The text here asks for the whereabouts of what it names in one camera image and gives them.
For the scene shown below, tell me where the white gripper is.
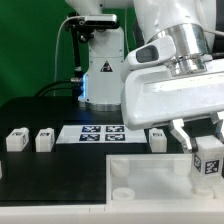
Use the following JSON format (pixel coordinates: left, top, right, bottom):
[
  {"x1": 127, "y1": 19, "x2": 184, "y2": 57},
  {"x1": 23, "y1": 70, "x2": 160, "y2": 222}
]
[{"x1": 121, "y1": 36, "x2": 224, "y2": 153}]

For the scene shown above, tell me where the white square tabletop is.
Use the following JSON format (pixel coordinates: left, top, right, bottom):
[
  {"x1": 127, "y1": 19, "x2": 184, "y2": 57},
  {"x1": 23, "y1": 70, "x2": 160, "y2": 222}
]
[{"x1": 106, "y1": 154, "x2": 224, "y2": 201}]

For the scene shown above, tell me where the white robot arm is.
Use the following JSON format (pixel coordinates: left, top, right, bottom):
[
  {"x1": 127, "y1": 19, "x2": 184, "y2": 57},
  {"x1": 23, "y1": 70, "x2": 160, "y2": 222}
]
[{"x1": 65, "y1": 0, "x2": 224, "y2": 152}]

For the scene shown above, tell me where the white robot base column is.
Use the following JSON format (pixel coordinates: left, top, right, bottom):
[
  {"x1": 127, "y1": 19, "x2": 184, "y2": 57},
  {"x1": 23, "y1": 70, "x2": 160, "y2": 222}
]
[{"x1": 78, "y1": 28, "x2": 124, "y2": 111}]

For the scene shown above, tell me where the white fiducial tag sheet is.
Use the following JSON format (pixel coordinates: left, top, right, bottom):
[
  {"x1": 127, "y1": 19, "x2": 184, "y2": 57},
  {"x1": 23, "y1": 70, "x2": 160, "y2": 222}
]
[{"x1": 56, "y1": 125, "x2": 147, "y2": 144}]

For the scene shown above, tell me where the white L-shaped obstacle wall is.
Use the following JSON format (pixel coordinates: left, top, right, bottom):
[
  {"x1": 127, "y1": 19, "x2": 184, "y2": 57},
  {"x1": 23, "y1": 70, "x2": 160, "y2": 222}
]
[{"x1": 0, "y1": 202, "x2": 224, "y2": 224}]

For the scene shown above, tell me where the black cable bundle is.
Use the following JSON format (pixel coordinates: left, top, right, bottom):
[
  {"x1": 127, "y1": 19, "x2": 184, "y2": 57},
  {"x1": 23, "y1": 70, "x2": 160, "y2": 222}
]
[{"x1": 33, "y1": 66, "x2": 84, "y2": 98}]

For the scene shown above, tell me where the black camera on mount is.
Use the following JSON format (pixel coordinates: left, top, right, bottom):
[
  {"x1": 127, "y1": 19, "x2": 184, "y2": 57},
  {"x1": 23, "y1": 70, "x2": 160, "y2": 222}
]
[{"x1": 65, "y1": 14, "x2": 120, "y2": 43}]

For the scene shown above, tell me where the white cable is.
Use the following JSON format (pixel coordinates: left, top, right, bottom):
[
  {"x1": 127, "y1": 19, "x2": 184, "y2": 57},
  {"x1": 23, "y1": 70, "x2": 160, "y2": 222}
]
[{"x1": 53, "y1": 15, "x2": 81, "y2": 98}]

